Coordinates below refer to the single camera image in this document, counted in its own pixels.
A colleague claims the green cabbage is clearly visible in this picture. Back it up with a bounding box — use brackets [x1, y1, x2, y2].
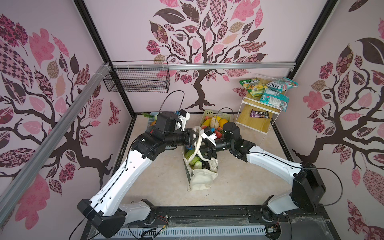
[184, 150, 201, 167]

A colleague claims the beige pear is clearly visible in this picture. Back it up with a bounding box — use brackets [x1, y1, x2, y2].
[210, 117, 220, 129]

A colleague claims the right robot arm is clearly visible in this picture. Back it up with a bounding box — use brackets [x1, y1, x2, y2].
[199, 123, 326, 216]

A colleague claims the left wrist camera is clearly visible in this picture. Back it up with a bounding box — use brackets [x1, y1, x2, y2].
[176, 109, 191, 132]

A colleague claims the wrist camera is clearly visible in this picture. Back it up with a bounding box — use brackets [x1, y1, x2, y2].
[200, 127, 217, 146]
[176, 109, 191, 132]

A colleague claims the green plastic fruit basket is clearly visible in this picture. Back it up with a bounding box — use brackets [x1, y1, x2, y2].
[200, 110, 236, 132]

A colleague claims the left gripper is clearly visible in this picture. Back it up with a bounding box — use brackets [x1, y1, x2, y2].
[164, 127, 201, 146]

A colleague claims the white wooden shelf rack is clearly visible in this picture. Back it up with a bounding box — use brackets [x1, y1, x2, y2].
[234, 78, 289, 135]

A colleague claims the black wire wall basket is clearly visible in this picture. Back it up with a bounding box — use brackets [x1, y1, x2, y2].
[104, 60, 171, 93]

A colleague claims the red strawberry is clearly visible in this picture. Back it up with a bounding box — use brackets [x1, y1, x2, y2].
[215, 131, 223, 139]

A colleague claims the green yellow snack bag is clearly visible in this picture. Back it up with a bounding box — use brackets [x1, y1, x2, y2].
[239, 79, 268, 97]

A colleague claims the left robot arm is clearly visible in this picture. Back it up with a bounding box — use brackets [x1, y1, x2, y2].
[77, 110, 197, 239]

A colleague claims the orange fruit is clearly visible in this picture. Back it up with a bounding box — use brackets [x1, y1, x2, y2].
[219, 119, 229, 128]

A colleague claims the white cable duct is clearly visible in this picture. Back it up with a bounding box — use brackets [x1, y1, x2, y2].
[111, 226, 266, 240]

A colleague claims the white daikon radish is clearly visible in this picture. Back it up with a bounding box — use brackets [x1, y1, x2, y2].
[193, 161, 203, 170]

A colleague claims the cream canvas grocery bag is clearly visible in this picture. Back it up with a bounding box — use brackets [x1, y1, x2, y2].
[182, 126, 219, 192]

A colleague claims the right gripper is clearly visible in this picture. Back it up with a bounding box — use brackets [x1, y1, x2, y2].
[193, 138, 233, 161]

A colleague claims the yellow banana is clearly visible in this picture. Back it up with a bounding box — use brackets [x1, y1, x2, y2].
[203, 119, 212, 127]

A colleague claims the blue plastic vegetable basket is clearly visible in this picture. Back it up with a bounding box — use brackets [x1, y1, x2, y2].
[146, 112, 159, 129]

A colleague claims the purple candy bag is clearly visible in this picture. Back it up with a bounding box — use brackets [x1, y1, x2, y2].
[250, 110, 270, 119]

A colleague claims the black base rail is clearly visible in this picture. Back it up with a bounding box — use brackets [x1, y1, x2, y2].
[78, 203, 341, 240]

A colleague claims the teal white snack bag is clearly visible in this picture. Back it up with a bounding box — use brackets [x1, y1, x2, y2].
[267, 77, 299, 93]

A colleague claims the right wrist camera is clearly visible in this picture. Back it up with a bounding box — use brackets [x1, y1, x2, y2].
[200, 127, 217, 146]

